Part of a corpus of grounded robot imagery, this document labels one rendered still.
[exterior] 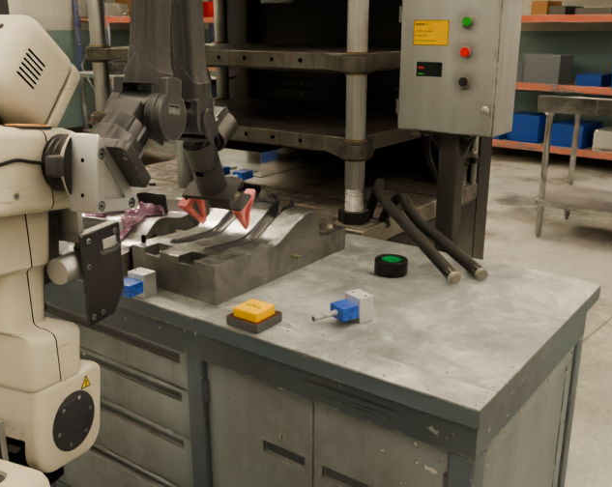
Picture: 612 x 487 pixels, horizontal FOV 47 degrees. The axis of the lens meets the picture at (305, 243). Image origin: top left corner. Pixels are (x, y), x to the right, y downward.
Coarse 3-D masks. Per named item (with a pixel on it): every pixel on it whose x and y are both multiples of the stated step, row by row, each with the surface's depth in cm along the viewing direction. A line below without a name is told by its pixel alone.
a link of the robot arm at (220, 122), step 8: (208, 112) 123; (216, 112) 131; (224, 112) 133; (208, 120) 123; (216, 120) 129; (224, 120) 133; (232, 120) 134; (208, 128) 124; (216, 128) 126; (224, 128) 132; (232, 128) 134; (184, 136) 127; (192, 136) 126; (200, 136) 126; (208, 136) 124; (224, 136) 132; (224, 144) 132
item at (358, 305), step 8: (352, 296) 142; (360, 296) 142; (368, 296) 142; (336, 304) 141; (344, 304) 141; (352, 304) 141; (360, 304) 140; (368, 304) 142; (328, 312) 139; (336, 312) 140; (344, 312) 139; (352, 312) 140; (360, 312) 141; (368, 312) 142; (312, 320) 138; (344, 320) 139; (352, 320) 143; (360, 320) 141; (368, 320) 143
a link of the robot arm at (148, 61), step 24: (144, 0) 108; (168, 0) 111; (144, 24) 108; (168, 24) 111; (144, 48) 109; (168, 48) 112; (144, 72) 109; (168, 72) 112; (168, 96) 109; (144, 120) 109; (168, 120) 110
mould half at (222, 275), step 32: (288, 224) 169; (320, 224) 190; (160, 256) 158; (224, 256) 154; (256, 256) 159; (288, 256) 169; (320, 256) 180; (160, 288) 160; (192, 288) 154; (224, 288) 152
